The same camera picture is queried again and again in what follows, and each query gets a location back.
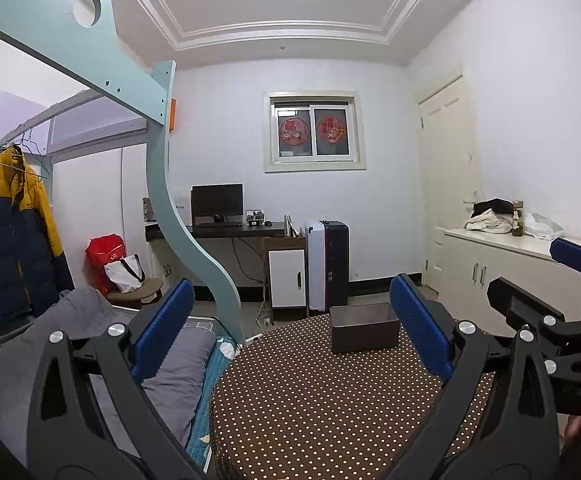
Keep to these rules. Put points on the red bag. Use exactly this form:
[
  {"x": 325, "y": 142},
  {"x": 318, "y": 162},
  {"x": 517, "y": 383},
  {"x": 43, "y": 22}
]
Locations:
[{"x": 103, "y": 252}]

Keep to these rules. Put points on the black cloth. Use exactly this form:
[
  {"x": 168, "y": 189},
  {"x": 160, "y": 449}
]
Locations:
[{"x": 490, "y": 206}]

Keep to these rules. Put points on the grey bed sheet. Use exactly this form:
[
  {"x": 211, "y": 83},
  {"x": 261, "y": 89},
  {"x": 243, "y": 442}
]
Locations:
[{"x": 180, "y": 365}]

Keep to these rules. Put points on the white framed window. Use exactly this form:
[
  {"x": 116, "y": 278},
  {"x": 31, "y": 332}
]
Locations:
[{"x": 315, "y": 132}]

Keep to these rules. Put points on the white door desk cabinet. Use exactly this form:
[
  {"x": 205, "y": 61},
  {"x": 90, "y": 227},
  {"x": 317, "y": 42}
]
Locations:
[{"x": 285, "y": 277}]

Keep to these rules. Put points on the dark grey storage box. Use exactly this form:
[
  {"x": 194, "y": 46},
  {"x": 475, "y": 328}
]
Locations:
[{"x": 365, "y": 335}]

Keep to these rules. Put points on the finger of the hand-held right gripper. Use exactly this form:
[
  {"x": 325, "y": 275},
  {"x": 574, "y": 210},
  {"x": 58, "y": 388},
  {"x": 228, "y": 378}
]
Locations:
[
  {"x": 575, "y": 256},
  {"x": 520, "y": 302}
]

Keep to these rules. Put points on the brown polka dot tablecloth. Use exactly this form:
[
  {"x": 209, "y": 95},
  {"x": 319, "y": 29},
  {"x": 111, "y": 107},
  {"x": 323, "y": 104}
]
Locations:
[{"x": 320, "y": 410}]

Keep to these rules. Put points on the teal bunk bed frame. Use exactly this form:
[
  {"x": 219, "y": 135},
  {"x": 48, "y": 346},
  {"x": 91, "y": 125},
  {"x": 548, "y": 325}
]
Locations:
[{"x": 170, "y": 200}]

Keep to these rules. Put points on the brown glass bottle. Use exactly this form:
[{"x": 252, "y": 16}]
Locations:
[{"x": 517, "y": 220}]

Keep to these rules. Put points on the clear plastic bag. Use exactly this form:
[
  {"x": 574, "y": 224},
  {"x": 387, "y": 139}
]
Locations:
[{"x": 543, "y": 227}]

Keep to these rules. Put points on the yellow and navy jacket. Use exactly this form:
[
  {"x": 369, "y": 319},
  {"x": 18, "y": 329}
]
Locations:
[{"x": 10, "y": 240}]

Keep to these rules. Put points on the white floor cabinets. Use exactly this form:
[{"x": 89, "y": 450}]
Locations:
[{"x": 475, "y": 270}]

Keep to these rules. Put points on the teal bed mat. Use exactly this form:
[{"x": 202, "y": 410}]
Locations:
[{"x": 205, "y": 410}]

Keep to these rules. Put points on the white tote bag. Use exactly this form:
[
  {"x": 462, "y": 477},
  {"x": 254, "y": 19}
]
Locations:
[{"x": 123, "y": 275}]

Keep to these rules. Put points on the small items on desk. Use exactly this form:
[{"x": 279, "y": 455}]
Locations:
[{"x": 255, "y": 217}]

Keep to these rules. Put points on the white and black computer tower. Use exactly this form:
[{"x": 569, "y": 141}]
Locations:
[{"x": 335, "y": 260}]

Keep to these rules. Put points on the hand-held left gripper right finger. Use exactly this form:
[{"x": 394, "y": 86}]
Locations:
[{"x": 420, "y": 327}]

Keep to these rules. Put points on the dark wooden desk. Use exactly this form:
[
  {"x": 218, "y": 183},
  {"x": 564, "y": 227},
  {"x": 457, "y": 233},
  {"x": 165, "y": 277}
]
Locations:
[{"x": 230, "y": 230}]

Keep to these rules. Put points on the cream room door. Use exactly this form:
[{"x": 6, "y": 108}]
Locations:
[{"x": 450, "y": 185}]

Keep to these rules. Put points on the white crumpled cloth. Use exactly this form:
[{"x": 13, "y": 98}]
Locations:
[{"x": 485, "y": 222}]

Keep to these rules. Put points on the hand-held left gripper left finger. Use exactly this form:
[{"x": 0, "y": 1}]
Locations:
[{"x": 165, "y": 325}]

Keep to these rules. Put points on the black computer monitor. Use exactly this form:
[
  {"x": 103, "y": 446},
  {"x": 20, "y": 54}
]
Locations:
[{"x": 218, "y": 202}]

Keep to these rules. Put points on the wooden stool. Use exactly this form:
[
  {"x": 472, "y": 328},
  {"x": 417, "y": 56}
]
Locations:
[{"x": 145, "y": 287}]

